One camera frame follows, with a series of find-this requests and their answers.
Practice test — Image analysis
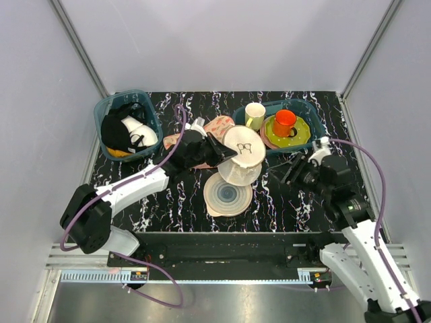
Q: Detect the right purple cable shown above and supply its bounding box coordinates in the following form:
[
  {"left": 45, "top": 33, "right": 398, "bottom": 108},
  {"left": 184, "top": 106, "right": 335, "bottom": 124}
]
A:
[{"left": 311, "top": 137, "right": 425, "bottom": 323}]

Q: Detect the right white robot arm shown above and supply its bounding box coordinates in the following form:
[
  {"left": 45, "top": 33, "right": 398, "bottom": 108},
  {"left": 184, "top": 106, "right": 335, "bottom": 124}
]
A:
[{"left": 268, "top": 137, "right": 430, "bottom": 322}]

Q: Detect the swirl pattern ceramic plate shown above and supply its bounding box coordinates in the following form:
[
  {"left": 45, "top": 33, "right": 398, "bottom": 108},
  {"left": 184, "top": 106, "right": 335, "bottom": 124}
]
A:
[{"left": 203, "top": 173, "right": 253, "bottom": 217}]

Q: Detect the white mesh laundry bag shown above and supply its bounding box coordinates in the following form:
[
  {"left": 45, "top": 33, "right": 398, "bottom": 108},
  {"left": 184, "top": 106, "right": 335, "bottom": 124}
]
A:
[{"left": 218, "top": 125, "right": 266, "bottom": 186}]

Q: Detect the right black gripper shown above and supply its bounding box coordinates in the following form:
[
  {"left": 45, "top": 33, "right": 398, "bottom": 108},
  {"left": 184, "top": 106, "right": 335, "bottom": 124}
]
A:
[{"left": 267, "top": 151, "right": 331, "bottom": 199}]

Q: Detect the right teal plastic tray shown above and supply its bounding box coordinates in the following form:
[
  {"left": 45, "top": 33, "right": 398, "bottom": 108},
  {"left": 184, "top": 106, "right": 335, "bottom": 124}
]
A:
[{"left": 232, "top": 98, "right": 327, "bottom": 155}]

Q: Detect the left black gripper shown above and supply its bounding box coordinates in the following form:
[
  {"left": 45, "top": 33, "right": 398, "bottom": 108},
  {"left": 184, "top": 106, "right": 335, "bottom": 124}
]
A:
[{"left": 187, "top": 132, "right": 237, "bottom": 170}]

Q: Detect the left teal plastic bin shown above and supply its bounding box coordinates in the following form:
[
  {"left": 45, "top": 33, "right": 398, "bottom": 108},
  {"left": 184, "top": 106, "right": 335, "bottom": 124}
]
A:
[{"left": 94, "top": 89, "right": 164, "bottom": 162}]

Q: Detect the green polka dot plate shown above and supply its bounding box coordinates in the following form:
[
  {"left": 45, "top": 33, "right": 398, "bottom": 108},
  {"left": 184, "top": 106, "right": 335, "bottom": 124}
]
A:
[{"left": 260, "top": 115, "right": 311, "bottom": 149}]

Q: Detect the yellow garment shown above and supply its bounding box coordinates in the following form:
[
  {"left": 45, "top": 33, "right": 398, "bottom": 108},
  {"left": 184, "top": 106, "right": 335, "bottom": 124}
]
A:
[{"left": 106, "top": 147, "right": 132, "bottom": 158}]

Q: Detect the white bra in bin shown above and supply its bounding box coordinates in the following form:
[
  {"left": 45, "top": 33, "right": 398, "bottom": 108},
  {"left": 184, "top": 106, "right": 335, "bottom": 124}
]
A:
[{"left": 122, "top": 116, "right": 158, "bottom": 153}]

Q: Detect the black garment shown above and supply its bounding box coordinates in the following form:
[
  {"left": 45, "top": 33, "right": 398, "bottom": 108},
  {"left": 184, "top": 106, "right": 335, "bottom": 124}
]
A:
[{"left": 100, "top": 102, "right": 146, "bottom": 152}]

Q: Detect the pink floral laundry bag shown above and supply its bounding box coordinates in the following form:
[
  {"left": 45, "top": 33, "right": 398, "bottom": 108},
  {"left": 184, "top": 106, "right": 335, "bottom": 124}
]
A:
[{"left": 160, "top": 116, "right": 234, "bottom": 175}]

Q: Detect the pink plate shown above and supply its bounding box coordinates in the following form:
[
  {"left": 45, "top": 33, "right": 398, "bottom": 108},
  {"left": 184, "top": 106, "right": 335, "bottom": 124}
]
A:
[{"left": 259, "top": 116, "right": 284, "bottom": 149}]

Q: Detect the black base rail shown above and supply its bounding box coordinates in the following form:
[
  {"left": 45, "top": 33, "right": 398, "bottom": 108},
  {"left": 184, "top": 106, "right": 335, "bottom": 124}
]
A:
[{"left": 106, "top": 231, "right": 354, "bottom": 282}]

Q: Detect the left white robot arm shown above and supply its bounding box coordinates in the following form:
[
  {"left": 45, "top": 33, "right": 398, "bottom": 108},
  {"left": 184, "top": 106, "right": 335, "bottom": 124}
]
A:
[{"left": 60, "top": 118, "right": 237, "bottom": 266}]

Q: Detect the orange mug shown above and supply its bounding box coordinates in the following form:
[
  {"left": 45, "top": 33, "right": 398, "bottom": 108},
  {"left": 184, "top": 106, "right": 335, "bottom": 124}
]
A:
[{"left": 273, "top": 110, "right": 297, "bottom": 137}]

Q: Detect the pale yellow mug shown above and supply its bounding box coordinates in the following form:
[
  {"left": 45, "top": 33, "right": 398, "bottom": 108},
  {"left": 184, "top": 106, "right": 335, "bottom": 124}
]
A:
[{"left": 244, "top": 102, "right": 266, "bottom": 131}]

